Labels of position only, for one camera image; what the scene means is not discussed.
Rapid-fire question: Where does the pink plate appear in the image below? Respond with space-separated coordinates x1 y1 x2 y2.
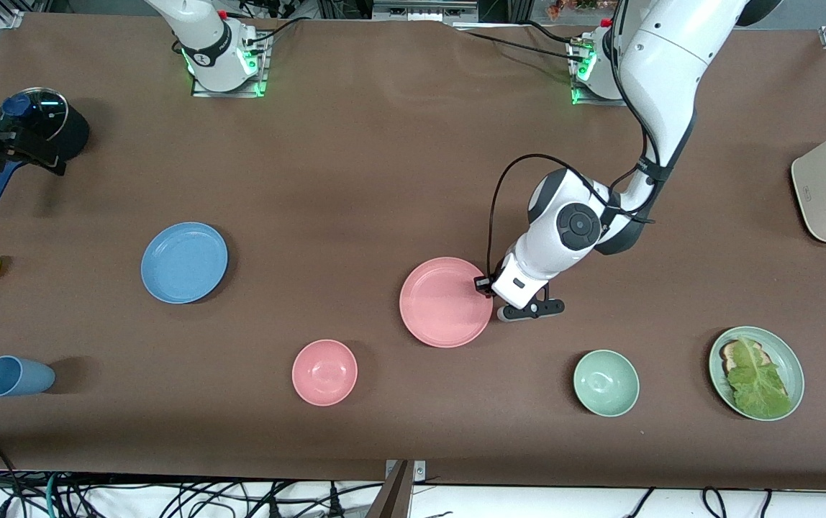
399 257 494 349

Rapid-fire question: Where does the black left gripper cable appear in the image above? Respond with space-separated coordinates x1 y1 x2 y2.
486 153 655 280

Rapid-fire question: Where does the green lettuce leaf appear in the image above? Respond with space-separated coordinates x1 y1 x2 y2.
726 336 794 419

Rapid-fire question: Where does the dark blue saucepan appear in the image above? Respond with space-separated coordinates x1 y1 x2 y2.
0 86 91 213

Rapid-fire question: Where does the grey power strip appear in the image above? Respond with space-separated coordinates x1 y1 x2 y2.
372 0 478 22

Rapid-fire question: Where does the dark brown post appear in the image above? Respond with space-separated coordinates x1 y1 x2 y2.
366 460 414 518

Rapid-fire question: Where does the blue plate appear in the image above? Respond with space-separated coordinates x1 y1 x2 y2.
141 222 229 304

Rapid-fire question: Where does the pink bowl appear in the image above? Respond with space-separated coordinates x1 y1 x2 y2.
291 340 358 407

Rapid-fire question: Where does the black base cable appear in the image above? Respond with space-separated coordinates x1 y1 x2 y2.
523 19 586 51
456 29 588 64
244 14 307 45

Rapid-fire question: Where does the toasted bread slice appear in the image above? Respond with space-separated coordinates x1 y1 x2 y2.
720 340 766 375

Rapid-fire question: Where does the metal table bracket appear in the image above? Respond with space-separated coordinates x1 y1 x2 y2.
384 459 427 484

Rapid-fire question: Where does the green plate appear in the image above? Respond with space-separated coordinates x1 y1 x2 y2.
708 326 805 422

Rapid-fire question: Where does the brown table cloth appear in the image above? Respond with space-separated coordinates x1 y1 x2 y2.
0 11 826 491

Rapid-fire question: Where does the blue cup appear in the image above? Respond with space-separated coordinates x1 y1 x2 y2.
0 355 56 398

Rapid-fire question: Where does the green bowl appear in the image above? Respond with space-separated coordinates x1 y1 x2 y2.
573 350 640 417

